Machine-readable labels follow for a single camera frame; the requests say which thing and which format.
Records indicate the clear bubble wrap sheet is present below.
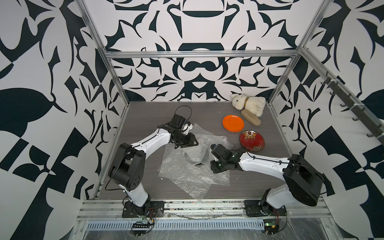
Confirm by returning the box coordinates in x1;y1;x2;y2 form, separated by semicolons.
159;144;230;186
172;180;212;200
190;124;233;164

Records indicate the red floral dinner plate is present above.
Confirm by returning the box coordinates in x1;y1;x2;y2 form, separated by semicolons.
240;130;265;152

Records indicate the orange bubble plate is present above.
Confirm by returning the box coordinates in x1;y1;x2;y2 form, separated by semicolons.
222;115;245;133

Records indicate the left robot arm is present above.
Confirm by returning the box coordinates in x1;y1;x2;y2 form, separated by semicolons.
108;114;199;215

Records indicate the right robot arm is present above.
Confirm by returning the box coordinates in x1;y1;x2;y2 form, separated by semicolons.
211;144;325;217

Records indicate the tan wooden brush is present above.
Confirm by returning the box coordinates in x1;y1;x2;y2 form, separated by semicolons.
241;109;262;127

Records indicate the white plush bunny toy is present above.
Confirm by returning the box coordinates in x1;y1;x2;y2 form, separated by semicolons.
231;94;266;118

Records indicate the right electronics board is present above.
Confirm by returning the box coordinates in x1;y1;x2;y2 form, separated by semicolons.
263;219;280;236

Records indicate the electronics board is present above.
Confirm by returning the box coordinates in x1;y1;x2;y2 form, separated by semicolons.
131;218;155;236
263;219;280;236

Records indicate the left electronics board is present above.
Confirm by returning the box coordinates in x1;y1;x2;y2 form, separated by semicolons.
131;218;155;236

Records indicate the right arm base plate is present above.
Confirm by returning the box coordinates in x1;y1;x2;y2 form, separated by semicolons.
244;200;287;217

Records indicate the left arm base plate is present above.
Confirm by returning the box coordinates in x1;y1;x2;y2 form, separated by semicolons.
122;201;165;218

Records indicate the aluminium frame rail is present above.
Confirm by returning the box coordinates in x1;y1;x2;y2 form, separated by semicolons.
105;50;298;59

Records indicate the black wall hook rail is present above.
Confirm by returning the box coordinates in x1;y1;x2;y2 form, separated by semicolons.
322;71;384;145

